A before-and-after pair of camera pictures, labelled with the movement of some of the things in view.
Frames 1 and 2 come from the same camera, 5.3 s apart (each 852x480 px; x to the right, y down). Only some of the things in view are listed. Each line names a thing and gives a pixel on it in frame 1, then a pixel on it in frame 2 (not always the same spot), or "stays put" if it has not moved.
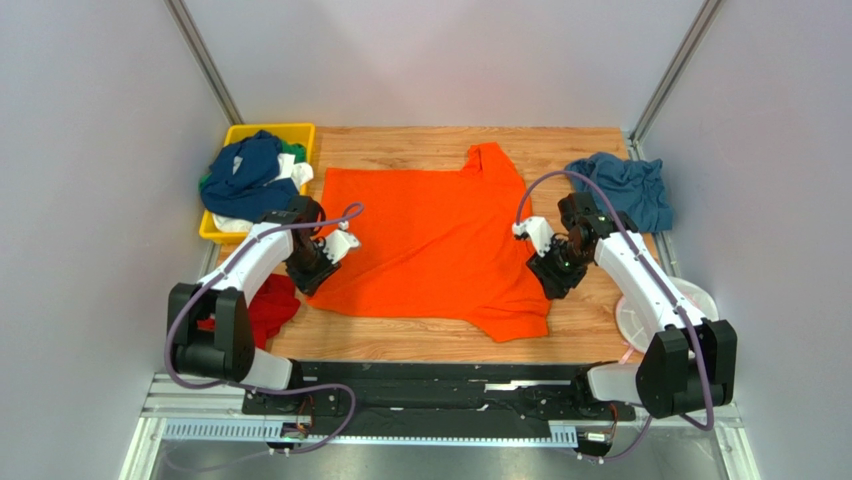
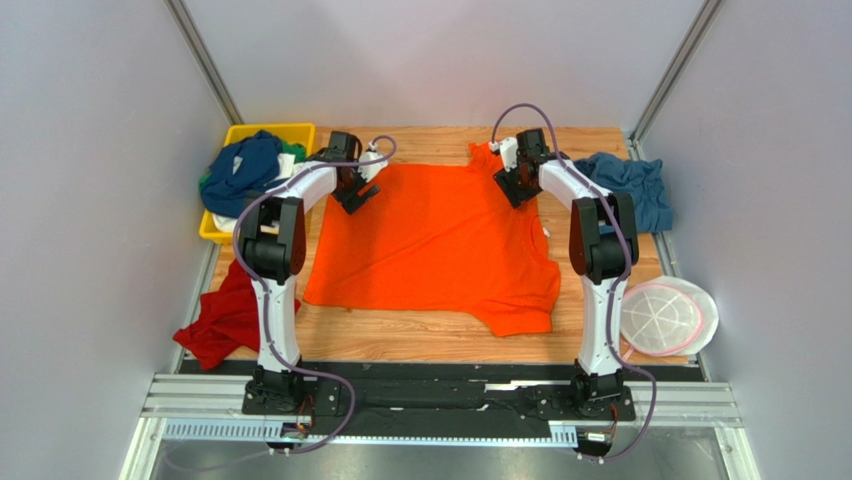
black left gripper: (312, 283) → (352, 202)
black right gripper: (554, 278) → (514, 187)
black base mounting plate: (397, 400) stays put
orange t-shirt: (437, 242) stays put
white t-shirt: (288, 168) stays put
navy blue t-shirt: (256, 190) stays put
